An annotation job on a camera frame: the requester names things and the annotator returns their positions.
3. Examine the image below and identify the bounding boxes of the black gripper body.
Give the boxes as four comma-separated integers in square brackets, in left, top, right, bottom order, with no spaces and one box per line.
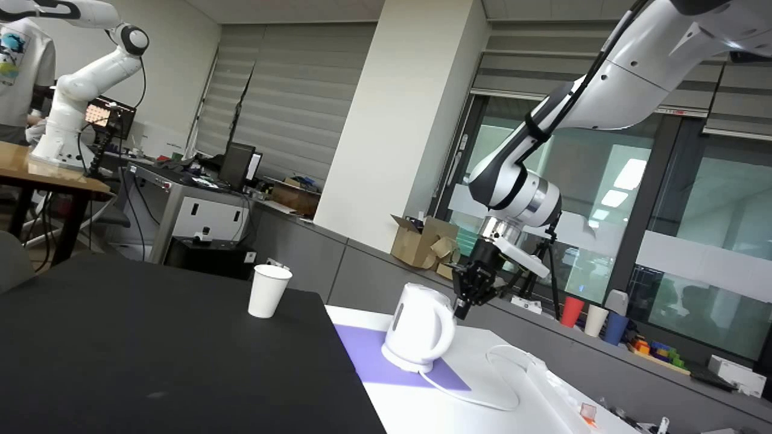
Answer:
[470,235,506,281]

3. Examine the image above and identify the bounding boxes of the white electric kettle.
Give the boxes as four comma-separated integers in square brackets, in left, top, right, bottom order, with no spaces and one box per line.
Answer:
[380,281,458,373]

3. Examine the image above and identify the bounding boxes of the cardboard box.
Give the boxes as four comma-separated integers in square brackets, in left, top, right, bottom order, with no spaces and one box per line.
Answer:
[389,211,464,281]

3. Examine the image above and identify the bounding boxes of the red cup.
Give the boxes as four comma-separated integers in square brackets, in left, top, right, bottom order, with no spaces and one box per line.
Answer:
[561,293,586,331]

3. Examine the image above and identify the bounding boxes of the purple mat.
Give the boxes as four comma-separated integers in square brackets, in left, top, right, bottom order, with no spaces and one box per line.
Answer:
[334,323,474,396]

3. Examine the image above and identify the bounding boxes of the white plastic cup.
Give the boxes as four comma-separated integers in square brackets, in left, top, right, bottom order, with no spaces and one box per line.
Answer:
[585,302,610,339]

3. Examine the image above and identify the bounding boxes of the blue cup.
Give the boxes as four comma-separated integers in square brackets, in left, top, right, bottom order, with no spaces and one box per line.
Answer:
[602,311,631,346]

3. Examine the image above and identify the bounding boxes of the grey office partition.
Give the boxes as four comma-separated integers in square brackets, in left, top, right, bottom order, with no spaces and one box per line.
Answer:
[240,198,772,428]

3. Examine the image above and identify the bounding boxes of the white paper cup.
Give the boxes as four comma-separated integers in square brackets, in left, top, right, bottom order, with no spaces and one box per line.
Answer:
[247,263,294,320]

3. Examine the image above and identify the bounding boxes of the grey window blind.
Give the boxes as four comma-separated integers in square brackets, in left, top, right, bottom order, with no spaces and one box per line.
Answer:
[193,21,380,188]
[468,20,772,144]

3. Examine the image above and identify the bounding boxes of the black monitor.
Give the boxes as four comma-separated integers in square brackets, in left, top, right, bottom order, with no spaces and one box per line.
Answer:
[219,140,260,192]

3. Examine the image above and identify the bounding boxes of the grey metal cabinet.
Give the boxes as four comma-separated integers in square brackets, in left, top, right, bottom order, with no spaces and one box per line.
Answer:
[129,162,254,266]

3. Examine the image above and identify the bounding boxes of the wooden table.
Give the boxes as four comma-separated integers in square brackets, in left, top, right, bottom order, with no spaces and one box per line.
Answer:
[0,140,117,267]

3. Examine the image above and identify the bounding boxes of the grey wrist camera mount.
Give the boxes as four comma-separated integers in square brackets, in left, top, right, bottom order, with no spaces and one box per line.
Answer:
[486,216,555,281]

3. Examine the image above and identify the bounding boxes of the white power cable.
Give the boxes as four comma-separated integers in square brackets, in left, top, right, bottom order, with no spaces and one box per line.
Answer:
[418,339,561,414]

